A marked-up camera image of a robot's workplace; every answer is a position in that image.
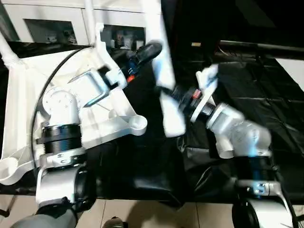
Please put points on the white plastic table top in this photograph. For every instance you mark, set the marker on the white plastic table top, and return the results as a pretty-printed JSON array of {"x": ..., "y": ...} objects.
[{"x": 23, "y": 99}]

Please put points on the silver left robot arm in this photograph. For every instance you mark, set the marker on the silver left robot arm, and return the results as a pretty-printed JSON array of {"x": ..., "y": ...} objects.
[{"x": 61, "y": 107}]

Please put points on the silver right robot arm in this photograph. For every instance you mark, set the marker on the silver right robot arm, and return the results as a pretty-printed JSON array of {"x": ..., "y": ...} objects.
[{"x": 240, "y": 133}]

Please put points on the gold rectangular label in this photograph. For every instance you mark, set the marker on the gold rectangular label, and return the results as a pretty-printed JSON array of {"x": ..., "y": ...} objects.
[{"x": 196, "y": 44}]

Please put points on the black glossy mat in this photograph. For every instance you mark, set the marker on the black glossy mat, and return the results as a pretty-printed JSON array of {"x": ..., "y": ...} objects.
[{"x": 249, "y": 83}]

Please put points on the white glass-door cabinet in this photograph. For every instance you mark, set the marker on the white glass-door cabinet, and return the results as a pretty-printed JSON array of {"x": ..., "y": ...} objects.
[{"x": 59, "y": 12}]

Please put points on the flat white board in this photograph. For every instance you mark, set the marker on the flat white board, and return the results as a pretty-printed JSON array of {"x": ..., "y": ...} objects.
[{"x": 292, "y": 71}]

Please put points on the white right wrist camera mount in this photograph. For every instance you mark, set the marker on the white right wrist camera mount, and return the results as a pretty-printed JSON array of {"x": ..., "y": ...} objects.
[{"x": 209, "y": 76}]

